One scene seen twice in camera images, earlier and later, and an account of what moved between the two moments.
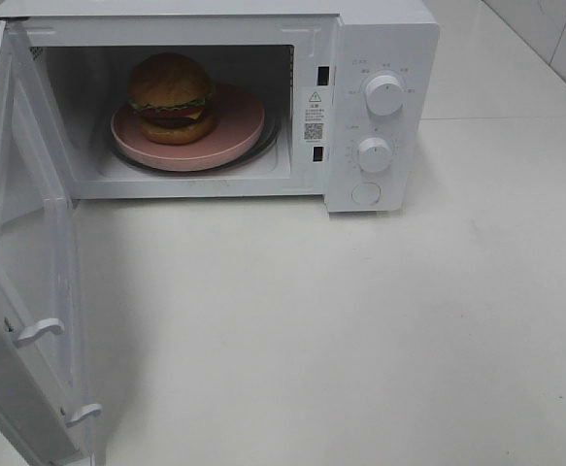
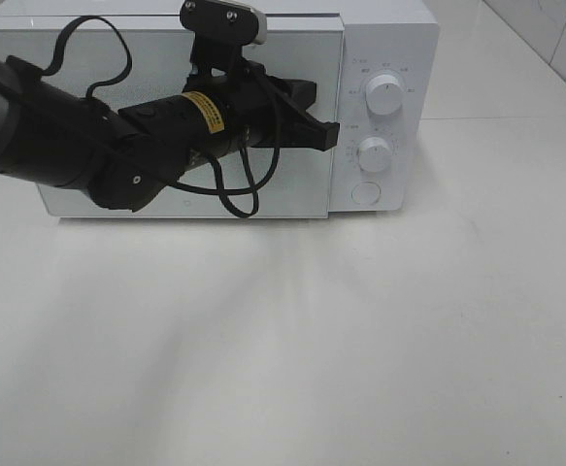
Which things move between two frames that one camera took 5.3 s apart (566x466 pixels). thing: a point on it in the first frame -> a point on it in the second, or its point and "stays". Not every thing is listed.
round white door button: x=366 y=193 stays
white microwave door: x=29 y=388 -> x=126 y=63
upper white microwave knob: x=383 y=94 stays
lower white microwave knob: x=375 y=154 stays
